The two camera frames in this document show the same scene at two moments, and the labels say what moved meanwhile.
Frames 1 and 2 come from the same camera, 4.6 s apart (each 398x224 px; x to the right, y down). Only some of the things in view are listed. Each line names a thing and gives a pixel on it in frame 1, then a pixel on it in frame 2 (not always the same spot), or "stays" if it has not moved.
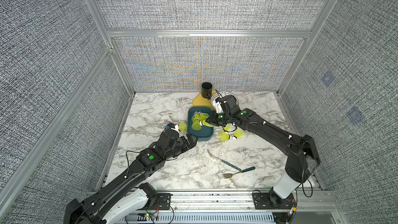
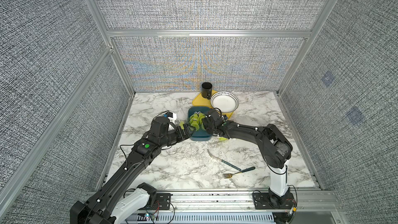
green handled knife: [226, 163] stays
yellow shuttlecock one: [196, 117] stays
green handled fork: [229, 176] stays
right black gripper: [212, 121] to [204, 121]
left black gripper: [185, 146] to [182, 136]
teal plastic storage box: [207, 133] stays
